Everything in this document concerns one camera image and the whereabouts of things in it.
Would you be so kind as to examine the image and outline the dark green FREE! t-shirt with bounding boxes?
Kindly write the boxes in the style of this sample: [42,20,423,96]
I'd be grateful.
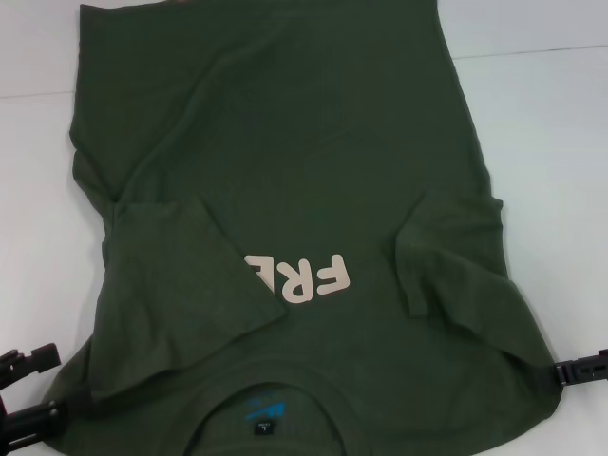
[45,0,562,456]

